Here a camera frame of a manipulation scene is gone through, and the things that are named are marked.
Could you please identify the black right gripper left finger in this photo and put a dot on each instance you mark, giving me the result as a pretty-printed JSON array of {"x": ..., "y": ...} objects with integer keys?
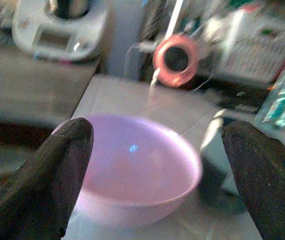
[{"x": 40, "y": 180}]

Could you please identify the white stick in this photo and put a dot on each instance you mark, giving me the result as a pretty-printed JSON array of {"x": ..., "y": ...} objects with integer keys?
[{"x": 173, "y": 18}]

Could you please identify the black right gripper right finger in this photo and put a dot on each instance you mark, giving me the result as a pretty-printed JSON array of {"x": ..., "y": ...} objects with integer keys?
[{"x": 267, "y": 180}]

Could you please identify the red tape roll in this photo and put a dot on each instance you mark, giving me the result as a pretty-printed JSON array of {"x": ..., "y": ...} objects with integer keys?
[{"x": 175, "y": 60}]

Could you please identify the white kitchen food processor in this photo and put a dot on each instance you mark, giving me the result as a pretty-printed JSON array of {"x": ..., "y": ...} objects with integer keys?
[{"x": 60, "y": 30}]

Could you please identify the pink plastic bowl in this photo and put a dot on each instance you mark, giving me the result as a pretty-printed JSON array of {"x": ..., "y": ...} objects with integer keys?
[{"x": 142, "y": 170}]

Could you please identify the white plastic basket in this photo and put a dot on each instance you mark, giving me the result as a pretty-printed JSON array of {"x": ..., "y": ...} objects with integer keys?
[{"x": 255, "y": 47}]

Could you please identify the clear plastic bottle teal label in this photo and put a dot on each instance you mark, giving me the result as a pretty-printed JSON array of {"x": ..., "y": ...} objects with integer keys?
[{"x": 281, "y": 100}]

